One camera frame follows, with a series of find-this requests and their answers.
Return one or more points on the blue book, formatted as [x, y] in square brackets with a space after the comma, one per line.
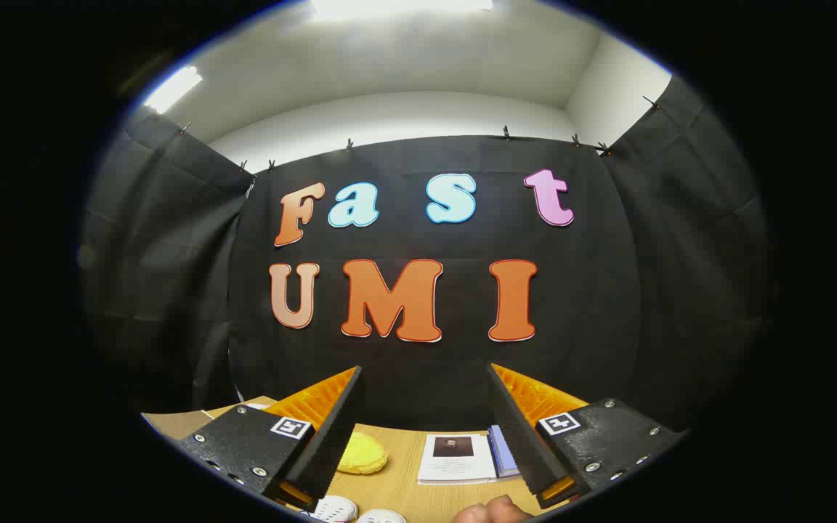
[503, 452]

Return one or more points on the white booklet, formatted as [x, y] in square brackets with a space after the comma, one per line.
[455, 465]

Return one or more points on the row of black clips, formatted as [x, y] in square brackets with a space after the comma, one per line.
[506, 133]

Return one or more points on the ceiling light panel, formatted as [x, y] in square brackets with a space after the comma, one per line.
[400, 7]
[171, 90]

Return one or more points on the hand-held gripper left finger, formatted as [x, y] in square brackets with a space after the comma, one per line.
[331, 436]

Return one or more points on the yellow knitted plush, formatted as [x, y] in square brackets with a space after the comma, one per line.
[362, 454]

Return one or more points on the white canvas shoe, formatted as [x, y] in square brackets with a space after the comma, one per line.
[333, 510]
[382, 517]

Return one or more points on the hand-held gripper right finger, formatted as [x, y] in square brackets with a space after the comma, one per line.
[516, 436]

